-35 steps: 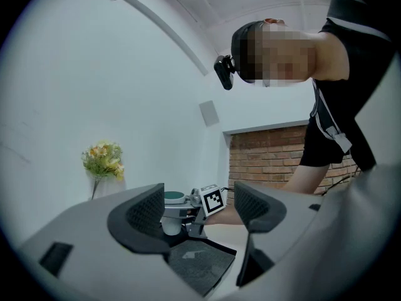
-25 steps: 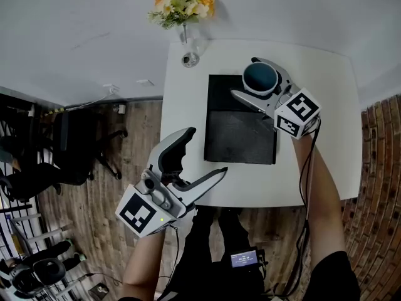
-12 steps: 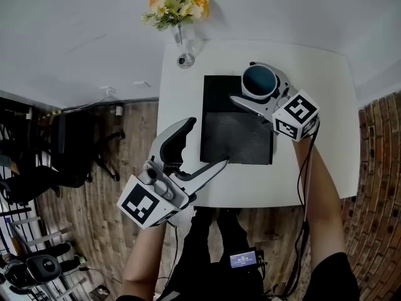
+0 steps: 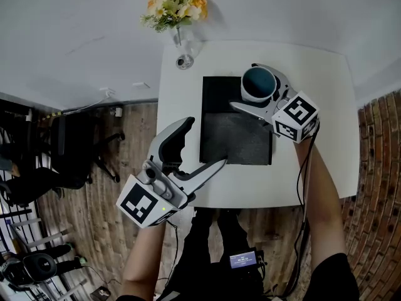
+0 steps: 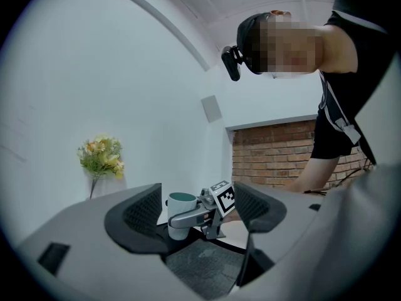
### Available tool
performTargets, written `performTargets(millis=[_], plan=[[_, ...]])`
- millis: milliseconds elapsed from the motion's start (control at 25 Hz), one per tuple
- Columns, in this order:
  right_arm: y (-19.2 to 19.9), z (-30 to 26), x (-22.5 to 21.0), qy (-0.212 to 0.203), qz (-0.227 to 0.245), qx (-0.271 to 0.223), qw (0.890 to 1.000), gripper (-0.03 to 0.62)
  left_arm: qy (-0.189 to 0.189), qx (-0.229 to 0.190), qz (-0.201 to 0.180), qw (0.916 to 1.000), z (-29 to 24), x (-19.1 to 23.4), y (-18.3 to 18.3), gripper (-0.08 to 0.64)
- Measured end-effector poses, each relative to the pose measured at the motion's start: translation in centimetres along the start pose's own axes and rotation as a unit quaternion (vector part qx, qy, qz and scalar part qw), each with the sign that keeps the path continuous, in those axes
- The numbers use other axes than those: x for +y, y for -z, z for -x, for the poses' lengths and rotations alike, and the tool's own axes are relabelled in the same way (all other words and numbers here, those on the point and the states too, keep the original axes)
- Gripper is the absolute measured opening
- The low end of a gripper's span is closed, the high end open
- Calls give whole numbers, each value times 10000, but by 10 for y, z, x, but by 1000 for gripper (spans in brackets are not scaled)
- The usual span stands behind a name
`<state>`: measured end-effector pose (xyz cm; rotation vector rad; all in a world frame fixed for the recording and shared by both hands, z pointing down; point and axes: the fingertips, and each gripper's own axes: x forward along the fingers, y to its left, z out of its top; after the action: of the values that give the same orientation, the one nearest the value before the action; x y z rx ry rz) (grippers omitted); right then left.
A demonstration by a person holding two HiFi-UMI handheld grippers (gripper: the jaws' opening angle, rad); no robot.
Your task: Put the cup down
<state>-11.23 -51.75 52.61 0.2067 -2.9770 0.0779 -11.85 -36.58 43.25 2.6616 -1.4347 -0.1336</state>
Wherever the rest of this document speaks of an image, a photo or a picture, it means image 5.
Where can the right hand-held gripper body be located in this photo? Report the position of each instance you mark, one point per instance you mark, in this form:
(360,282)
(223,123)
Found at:
(225,199)

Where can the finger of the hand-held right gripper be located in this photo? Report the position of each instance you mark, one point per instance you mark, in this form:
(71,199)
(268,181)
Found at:
(191,218)

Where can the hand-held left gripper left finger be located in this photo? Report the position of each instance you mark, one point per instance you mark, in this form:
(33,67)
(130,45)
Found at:
(94,230)

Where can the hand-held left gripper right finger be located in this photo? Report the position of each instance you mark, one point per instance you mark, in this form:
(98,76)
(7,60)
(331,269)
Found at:
(300,224)

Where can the white cup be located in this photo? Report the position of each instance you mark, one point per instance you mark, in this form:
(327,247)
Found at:
(180,204)

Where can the person's right forearm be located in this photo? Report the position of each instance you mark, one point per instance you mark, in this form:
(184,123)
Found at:
(316,171)

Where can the person's right hand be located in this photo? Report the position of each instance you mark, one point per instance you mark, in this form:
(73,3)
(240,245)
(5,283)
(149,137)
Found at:
(206,217)

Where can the clear glass vase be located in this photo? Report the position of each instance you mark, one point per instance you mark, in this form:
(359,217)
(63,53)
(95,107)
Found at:
(111,185)

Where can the yellow and white flower bouquet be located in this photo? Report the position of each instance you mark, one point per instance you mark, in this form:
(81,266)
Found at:
(101,155)

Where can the person's black shirt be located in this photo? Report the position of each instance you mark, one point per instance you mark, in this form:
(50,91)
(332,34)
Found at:
(347,83)

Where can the person's head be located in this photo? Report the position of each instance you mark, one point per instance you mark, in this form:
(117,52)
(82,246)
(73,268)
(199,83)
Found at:
(282,45)

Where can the grey wall plate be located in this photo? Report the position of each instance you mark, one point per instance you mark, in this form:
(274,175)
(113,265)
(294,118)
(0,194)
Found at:
(211,109)

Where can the black head camera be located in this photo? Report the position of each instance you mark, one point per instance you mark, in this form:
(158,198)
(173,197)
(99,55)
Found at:
(232,63)

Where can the white wall conduit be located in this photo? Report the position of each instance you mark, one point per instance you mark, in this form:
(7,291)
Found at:
(175,27)

